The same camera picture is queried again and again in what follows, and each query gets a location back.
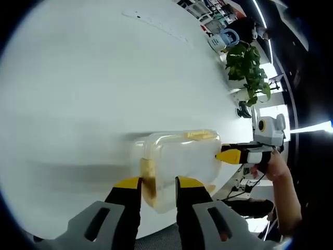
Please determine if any person's right hand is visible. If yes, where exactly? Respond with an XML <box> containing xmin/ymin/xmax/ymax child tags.
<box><xmin>249</xmin><ymin>149</ymin><xmax>290</xmax><ymax>181</ymax></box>

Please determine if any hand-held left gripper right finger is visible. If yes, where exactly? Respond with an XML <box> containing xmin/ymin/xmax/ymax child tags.
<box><xmin>174</xmin><ymin>176</ymin><xmax>261</xmax><ymax>250</ymax></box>

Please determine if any black desk stand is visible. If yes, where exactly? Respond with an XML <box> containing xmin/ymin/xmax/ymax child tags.
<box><xmin>237</xmin><ymin>101</ymin><xmax>252</xmax><ymax>119</ymax></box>

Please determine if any black cable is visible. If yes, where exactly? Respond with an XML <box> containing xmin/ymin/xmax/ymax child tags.
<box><xmin>225</xmin><ymin>164</ymin><xmax>269</xmax><ymax>202</ymax></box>

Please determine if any blue and white jug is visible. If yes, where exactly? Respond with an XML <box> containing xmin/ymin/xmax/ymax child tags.
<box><xmin>208</xmin><ymin>28</ymin><xmax>240</xmax><ymax>52</ymax></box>

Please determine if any clear box with yellow plastic buckles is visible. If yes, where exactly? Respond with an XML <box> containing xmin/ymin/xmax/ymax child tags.
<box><xmin>132</xmin><ymin>129</ymin><xmax>222</xmax><ymax>215</ymax></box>

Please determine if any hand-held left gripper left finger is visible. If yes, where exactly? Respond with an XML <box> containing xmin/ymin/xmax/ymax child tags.
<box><xmin>56</xmin><ymin>176</ymin><xmax>143</xmax><ymax>250</ymax></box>

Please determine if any green potted plant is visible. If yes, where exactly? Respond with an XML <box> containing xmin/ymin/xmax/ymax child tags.
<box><xmin>224</xmin><ymin>41</ymin><xmax>272</xmax><ymax>107</ymax></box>

